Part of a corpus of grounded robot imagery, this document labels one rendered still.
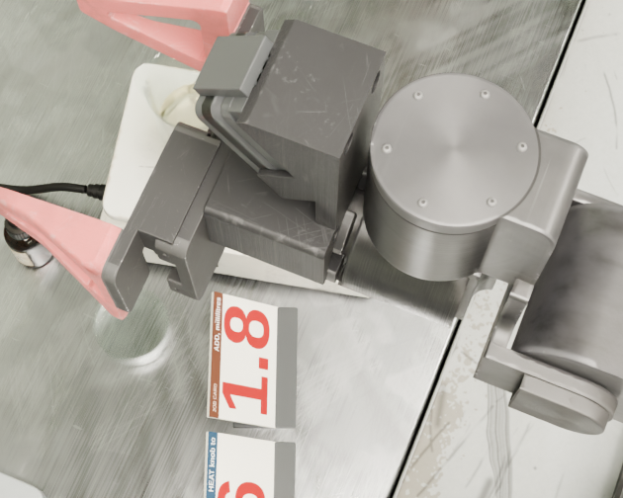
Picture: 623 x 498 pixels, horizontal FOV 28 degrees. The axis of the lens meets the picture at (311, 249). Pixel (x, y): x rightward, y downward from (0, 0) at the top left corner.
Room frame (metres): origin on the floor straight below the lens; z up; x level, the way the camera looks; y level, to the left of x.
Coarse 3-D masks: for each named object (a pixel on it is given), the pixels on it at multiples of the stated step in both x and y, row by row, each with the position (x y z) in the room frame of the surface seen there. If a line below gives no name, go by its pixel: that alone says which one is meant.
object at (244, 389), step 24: (240, 312) 0.25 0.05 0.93; (264, 312) 0.25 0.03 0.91; (240, 336) 0.23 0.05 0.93; (264, 336) 0.23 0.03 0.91; (240, 360) 0.21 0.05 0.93; (264, 360) 0.22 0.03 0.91; (240, 384) 0.19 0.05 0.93; (264, 384) 0.20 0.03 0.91; (240, 408) 0.18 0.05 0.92; (264, 408) 0.18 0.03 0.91
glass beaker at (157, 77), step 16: (144, 64) 0.37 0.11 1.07; (160, 64) 0.37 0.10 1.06; (176, 64) 0.38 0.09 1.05; (144, 80) 0.36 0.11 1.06; (160, 80) 0.37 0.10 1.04; (176, 80) 0.38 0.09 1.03; (192, 80) 0.38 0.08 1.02; (144, 96) 0.35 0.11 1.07; (160, 96) 0.37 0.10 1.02; (160, 128) 0.34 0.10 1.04; (208, 128) 0.33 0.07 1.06
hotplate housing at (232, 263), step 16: (96, 192) 0.33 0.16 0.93; (144, 256) 0.29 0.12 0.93; (224, 256) 0.28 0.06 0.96; (240, 256) 0.28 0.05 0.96; (224, 272) 0.28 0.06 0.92; (240, 272) 0.28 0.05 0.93; (256, 272) 0.28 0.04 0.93; (272, 272) 0.27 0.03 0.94; (288, 272) 0.27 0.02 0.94; (320, 288) 0.27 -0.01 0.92; (336, 288) 0.27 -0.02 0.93
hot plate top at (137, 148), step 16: (128, 96) 0.39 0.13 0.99; (128, 112) 0.37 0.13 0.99; (144, 112) 0.37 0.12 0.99; (128, 128) 0.36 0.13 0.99; (144, 128) 0.36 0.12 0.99; (128, 144) 0.35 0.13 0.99; (144, 144) 0.35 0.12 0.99; (160, 144) 0.35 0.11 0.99; (112, 160) 0.34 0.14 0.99; (128, 160) 0.34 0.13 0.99; (144, 160) 0.34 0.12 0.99; (112, 176) 0.32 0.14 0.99; (128, 176) 0.32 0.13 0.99; (144, 176) 0.32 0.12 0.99; (112, 192) 0.31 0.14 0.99; (128, 192) 0.31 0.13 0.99; (112, 208) 0.30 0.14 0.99; (128, 208) 0.30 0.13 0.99
